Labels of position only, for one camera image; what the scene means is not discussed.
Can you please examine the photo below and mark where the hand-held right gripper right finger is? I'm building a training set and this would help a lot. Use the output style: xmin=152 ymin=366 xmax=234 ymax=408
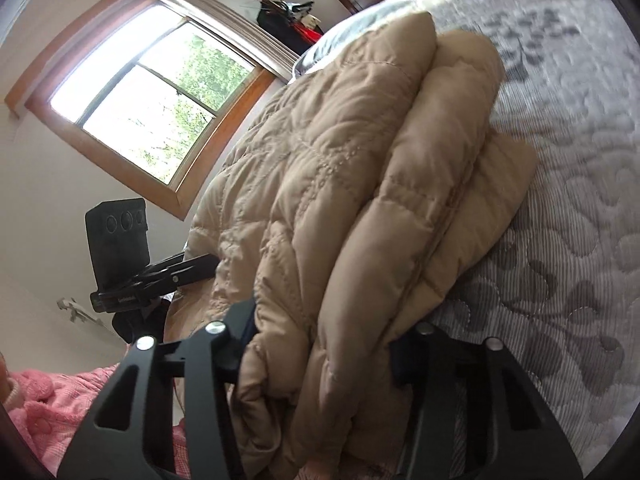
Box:
xmin=390 ymin=322 xmax=583 ymax=480

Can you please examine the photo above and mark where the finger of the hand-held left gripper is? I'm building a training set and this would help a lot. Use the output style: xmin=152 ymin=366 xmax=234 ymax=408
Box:
xmin=149 ymin=252 xmax=219 ymax=292

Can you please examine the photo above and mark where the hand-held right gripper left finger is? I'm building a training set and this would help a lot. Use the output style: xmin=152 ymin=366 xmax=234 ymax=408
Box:
xmin=57 ymin=297 xmax=258 ymax=480

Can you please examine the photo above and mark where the beige quilted jacket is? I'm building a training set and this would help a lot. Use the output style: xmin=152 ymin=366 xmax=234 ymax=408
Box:
xmin=165 ymin=10 xmax=541 ymax=480

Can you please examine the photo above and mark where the coat rack with clothes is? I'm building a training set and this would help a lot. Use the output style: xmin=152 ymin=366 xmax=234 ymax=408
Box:
xmin=240 ymin=0 xmax=326 ymax=56

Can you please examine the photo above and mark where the person's left hand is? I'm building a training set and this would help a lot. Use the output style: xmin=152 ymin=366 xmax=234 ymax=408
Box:
xmin=111 ymin=299 xmax=169 ymax=346

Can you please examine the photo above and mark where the wooden framed window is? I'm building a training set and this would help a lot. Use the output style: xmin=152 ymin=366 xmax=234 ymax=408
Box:
xmin=5 ymin=0 xmax=278 ymax=221

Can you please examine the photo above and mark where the grey leaf-print quilted bedspread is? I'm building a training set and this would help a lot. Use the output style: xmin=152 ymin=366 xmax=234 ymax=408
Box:
xmin=295 ymin=0 xmax=640 ymax=476

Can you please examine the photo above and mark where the beige curtain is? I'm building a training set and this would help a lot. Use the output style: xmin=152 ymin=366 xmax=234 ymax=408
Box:
xmin=145 ymin=0 xmax=311 ymax=83

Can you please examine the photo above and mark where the grey pillow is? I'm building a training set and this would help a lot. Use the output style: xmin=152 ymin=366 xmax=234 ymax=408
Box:
xmin=292 ymin=0 xmax=431 ymax=81

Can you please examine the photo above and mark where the white wall pipe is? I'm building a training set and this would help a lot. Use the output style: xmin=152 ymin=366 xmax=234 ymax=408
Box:
xmin=56 ymin=296 xmax=114 ymax=334

